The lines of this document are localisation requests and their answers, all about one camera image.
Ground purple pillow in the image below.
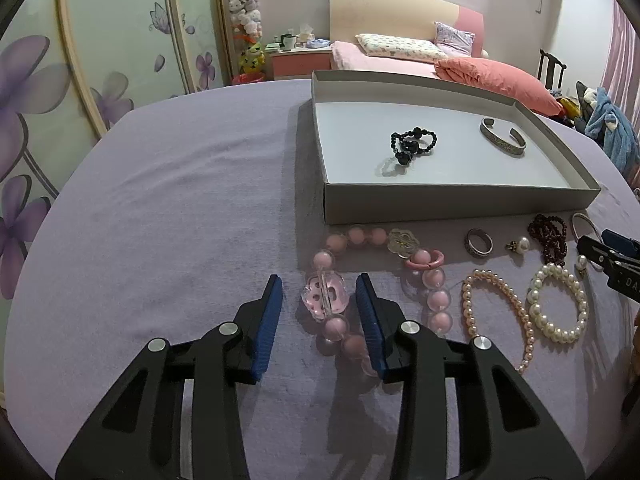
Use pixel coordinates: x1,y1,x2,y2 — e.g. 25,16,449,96
434,21,476,57

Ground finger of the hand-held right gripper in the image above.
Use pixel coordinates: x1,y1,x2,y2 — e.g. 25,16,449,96
575,236,640,304
601,229,640,257

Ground white pearl bracelet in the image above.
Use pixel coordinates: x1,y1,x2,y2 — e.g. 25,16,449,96
527,262,590,345

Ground black bead bracelet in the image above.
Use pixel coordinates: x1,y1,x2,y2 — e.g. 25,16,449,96
390,127,438,167

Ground silver cuff bracelet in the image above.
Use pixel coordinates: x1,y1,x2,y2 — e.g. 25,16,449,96
480,117,527,158

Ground column of plush toys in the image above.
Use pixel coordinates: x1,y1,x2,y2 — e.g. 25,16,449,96
226,0,263,41

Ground yellow green plush toy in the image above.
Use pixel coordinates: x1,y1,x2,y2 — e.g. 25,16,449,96
237,41,266,75

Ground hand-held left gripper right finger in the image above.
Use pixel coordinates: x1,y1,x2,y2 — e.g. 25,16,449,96
355,273,586,480

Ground wardrobe with purple flower doors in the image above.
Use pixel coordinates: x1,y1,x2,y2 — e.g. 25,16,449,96
0,0,236,301

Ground large pink bead bracelet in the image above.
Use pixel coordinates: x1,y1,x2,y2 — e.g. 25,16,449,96
300,226,455,378

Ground dark wooden chair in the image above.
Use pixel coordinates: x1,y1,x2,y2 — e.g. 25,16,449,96
537,49,568,91

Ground pink and cream nightstand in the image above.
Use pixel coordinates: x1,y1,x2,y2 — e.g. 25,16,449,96
267,42,333,81

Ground thin silver bangle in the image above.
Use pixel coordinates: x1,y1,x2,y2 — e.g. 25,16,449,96
570,211,603,243

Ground white printed pillow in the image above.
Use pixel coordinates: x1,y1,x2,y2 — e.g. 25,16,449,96
355,33,448,64

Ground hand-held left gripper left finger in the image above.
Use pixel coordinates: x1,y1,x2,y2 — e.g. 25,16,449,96
55,274,284,480

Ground small pink pearl bracelet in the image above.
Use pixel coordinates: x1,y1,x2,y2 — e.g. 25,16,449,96
461,268,535,377

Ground silver band ring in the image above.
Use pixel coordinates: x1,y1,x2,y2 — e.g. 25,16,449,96
465,228,495,259

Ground blue fleece garment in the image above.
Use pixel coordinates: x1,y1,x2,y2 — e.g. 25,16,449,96
585,87,640,171

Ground pink curtain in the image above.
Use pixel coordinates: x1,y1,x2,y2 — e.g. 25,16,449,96
600,0,640,111

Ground dark red bead bracelet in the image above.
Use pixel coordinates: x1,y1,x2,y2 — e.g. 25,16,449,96
528,213,568,267

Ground cream and pink headboard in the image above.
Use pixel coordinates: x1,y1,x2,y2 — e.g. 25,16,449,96
327,0,485,56

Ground grey cardboard box tray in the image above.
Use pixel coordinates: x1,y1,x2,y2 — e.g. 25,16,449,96
298,70,601,226

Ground folded pink duvet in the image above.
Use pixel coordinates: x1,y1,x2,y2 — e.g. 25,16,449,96
434,56,567,116

